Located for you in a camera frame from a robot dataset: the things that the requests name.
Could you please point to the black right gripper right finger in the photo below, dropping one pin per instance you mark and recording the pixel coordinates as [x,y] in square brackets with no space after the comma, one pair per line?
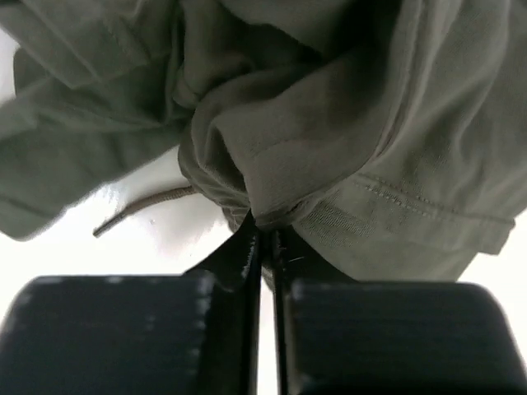
[340,336]

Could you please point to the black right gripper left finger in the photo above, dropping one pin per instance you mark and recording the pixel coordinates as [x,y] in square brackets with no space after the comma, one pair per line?
[193,333]

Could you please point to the olive green shorts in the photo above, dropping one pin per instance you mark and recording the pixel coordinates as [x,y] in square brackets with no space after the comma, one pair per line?
[391,135]

